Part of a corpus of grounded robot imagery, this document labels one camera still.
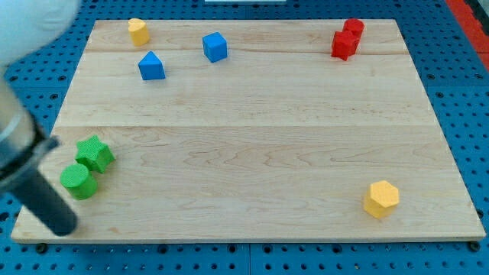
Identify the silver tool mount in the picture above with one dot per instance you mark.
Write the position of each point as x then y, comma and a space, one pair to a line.
23, 146

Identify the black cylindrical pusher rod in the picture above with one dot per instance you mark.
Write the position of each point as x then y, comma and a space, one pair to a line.
35, 193

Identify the green cylinder block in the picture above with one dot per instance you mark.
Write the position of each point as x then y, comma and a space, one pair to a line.
78, 181

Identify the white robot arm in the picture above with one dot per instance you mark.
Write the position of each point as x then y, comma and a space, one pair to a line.
27, 26

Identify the yellow hexagon block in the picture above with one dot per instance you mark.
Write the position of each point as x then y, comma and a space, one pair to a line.
381, 199

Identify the green star block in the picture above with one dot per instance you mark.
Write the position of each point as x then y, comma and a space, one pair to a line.
94, 154

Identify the blue triangle block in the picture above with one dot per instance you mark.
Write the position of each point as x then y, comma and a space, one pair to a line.
151, 67

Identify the wooden board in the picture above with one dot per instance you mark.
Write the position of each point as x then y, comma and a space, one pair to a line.
277, 143

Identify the yellow heart block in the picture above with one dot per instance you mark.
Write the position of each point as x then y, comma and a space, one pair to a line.
138, 31

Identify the blue cube block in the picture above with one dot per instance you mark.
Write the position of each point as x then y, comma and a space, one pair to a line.
215, 47

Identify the red star block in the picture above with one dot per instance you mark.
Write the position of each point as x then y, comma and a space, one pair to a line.
344, 44

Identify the red cylinder block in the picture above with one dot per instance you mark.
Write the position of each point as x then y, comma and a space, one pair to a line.
354, 25

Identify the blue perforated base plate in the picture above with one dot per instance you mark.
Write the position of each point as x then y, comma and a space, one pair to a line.
449, 47

